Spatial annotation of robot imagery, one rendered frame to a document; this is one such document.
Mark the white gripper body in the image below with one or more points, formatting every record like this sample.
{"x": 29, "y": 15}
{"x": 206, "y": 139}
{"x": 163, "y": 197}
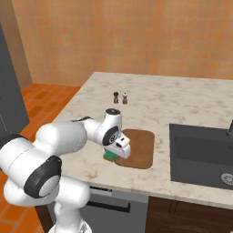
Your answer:
{"x": 123, "y": 150}

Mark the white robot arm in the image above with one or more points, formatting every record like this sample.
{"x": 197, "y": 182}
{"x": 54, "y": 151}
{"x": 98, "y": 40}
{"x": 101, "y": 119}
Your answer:
{"x": 60, "y": 137}

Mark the green sponge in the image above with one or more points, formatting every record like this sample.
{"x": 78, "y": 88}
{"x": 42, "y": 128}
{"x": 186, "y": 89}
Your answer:
{"x": 108, "y": 155}

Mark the brown wooden cutting board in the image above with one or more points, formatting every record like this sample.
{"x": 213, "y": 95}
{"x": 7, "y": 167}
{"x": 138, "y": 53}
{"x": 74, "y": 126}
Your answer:
{"x": 141, "y": 148}

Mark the white-capped salt shaker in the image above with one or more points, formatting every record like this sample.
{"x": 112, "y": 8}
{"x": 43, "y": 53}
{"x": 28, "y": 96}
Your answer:
{"x": 125, "y": 98}

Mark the dark-capped pepper shaker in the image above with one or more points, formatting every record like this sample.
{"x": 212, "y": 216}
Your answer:
{"x": 116, "y": 97}

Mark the grey dishwasher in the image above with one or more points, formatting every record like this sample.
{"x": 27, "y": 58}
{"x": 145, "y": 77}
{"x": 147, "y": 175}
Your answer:
{"x": 121, "y": 212}

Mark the dark grey sink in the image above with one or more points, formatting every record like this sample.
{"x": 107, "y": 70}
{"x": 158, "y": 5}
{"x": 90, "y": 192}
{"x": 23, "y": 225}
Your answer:
{"x": 201, "y": 157}

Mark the dark wooden cupboard door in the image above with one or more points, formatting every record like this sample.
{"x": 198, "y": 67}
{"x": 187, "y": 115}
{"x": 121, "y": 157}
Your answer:
{"x": 189, "y": 217}

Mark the black tap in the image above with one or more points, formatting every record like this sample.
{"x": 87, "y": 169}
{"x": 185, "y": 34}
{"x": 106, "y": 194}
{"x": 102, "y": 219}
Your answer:
{"x": 230, "y": 129}

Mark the dark grey fridge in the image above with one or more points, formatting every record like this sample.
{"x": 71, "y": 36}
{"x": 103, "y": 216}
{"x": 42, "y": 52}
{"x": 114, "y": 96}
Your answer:
{"x": 10, "y": 91}

